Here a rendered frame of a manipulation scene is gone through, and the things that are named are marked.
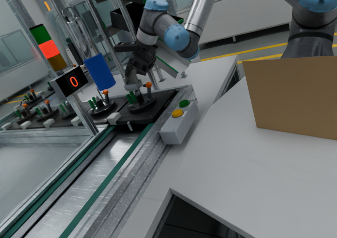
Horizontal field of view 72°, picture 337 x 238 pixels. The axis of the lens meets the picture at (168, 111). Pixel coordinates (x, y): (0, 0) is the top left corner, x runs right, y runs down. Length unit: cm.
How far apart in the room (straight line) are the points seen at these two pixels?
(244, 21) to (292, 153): 424
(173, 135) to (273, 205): 37
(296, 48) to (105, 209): 68
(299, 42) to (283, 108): 19
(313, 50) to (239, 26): 419
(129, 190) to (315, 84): 58
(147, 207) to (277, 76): 53
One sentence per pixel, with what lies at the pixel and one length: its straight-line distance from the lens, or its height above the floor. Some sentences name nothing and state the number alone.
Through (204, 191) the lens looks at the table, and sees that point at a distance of 70.
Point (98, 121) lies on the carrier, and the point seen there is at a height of 97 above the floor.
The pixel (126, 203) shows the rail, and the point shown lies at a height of 90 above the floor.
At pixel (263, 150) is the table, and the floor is 86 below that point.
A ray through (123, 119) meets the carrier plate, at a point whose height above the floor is 97.
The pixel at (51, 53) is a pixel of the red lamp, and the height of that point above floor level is 132.
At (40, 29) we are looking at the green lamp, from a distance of 92.
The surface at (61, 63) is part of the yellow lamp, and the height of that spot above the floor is 128.
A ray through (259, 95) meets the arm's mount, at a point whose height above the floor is 99.
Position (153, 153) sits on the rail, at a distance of 81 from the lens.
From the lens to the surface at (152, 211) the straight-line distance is 72.
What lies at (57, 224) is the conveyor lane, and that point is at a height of 92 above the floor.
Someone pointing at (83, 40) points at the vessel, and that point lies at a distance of 191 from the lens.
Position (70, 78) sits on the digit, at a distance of 93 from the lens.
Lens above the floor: 137
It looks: 26 degrees down
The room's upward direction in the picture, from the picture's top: 22 degrees counter-clockwise
